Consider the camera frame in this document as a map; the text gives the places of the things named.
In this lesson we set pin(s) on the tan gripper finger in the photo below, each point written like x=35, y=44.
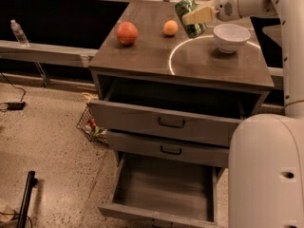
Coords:
x=205, y=2
x=201, y=15

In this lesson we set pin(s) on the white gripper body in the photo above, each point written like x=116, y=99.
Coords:
x=226, y=8

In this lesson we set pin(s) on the green soda can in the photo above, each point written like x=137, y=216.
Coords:
x=184, y=7

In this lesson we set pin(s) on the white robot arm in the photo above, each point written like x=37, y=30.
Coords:
x=266, y=160

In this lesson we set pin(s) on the white ceramic bowl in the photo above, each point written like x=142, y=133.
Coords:
x=230, y=37

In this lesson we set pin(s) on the orange fruit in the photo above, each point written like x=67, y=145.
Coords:
x=170, y=28

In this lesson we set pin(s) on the red apple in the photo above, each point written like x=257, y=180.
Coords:
x=126, y=33

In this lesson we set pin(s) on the grey wooden drawer cabinet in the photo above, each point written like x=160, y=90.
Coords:
x=179, y=61

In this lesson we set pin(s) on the top grey drawer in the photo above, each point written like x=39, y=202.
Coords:
x=180, y=112

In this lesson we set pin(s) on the grey drawer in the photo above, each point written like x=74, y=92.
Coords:
x=166, y=149
x=164, y=193
x=180, y=112

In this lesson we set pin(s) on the middle grey drawer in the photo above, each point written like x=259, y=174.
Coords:
x=166, y=149

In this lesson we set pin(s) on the clear plastic water bottle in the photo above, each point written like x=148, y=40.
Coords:
x=19, y=34

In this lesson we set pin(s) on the bottom grey drawer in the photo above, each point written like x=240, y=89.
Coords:
x=164, y=193

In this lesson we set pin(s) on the black metal bar stand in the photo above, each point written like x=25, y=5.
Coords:
x=23, y=214

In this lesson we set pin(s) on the wire basket with items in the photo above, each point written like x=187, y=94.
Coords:
x=90, y=129

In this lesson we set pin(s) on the grey metal shelf rail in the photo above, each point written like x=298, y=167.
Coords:
x=47, y=54

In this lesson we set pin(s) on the black power adapter with cable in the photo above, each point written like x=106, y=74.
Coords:
x=13, y=106

